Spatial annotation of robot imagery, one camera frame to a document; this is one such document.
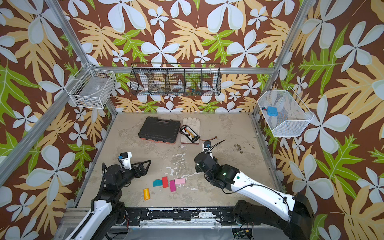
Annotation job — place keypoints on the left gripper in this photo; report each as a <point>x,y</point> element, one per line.
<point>143,171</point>

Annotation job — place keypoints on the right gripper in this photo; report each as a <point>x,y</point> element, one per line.
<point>205,153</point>

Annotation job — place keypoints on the red square block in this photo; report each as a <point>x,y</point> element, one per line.
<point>165,182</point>

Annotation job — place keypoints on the orange cylinder block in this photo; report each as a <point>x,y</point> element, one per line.
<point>146,193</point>

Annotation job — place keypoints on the magenta rectangular block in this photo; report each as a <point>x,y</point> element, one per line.
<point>172,185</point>

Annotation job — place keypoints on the pink rectangular block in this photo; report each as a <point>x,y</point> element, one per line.
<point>180,181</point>

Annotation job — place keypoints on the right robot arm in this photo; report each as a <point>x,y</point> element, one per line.
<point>292,214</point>

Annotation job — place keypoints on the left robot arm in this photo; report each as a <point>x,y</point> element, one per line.
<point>106,208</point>

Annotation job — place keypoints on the teal quarter-round block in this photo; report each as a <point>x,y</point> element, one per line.
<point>157,183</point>

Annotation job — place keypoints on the black tool case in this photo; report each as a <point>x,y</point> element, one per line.
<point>159,130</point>

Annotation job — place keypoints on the black charger board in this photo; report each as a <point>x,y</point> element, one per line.
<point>192,136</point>

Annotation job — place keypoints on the blue object in basket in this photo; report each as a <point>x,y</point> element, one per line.
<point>270,111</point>

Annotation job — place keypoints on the tape roll in basket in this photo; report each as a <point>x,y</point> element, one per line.
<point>177,88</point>

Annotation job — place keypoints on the white mesh basket right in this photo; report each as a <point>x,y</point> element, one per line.
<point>294,115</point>

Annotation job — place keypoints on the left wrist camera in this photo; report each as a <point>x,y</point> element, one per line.
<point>125,160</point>

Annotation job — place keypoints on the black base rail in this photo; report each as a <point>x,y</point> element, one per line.
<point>217,215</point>

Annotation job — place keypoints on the black wire basket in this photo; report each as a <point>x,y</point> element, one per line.
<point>198,79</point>

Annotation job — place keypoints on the white wire basket left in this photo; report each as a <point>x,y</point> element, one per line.
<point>91,88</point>

